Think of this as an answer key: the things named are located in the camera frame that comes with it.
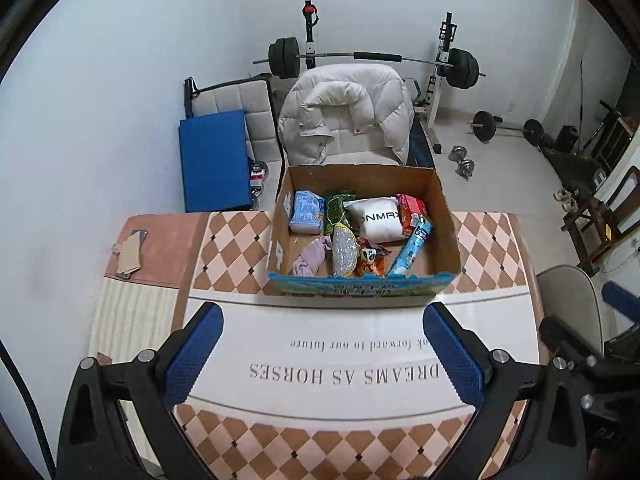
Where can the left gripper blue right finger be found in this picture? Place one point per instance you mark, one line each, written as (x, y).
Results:
(453, 347)

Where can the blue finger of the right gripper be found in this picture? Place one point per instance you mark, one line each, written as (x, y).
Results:
(622, 301)

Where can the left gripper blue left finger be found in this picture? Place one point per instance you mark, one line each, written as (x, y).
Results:
(186, 351)

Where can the orange snack bag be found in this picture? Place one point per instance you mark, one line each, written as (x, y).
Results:
(371, 258)

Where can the long blue biscuit packet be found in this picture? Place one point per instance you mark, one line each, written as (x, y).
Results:
(410, 251)

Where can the silver glitter pouch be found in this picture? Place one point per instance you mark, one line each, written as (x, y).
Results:
(345, 251)

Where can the light blue tissue pack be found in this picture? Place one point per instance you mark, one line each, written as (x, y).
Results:
(308, 213)

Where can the white plastic pillow pack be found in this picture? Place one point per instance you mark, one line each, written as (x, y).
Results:
(376, 219)

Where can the red snack packet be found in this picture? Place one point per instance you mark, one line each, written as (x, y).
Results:
(411, 212)

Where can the green snack packet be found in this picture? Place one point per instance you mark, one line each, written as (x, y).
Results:
(334, 210)

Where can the grey round chair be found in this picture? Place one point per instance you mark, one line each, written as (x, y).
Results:
(568, 294)

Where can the wooden chair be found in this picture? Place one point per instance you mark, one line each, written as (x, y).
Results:
(607, 218)

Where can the cardboard box with blue print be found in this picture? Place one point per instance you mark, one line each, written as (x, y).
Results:
(436, 266)

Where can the blue folded mat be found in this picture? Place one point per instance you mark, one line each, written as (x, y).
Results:
(215, 165)

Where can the small barbell on floor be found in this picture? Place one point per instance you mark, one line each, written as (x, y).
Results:
(485, 126)

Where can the beige tufted bench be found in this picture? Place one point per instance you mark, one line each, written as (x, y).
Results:
(253, 97)

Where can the barbell on rack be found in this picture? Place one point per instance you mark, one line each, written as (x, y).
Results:
(284, 57)

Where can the white puffer jacket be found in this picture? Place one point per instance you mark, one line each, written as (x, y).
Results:
(347, 114)

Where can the weight bench rack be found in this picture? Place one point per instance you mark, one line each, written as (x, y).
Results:
(428, 103)

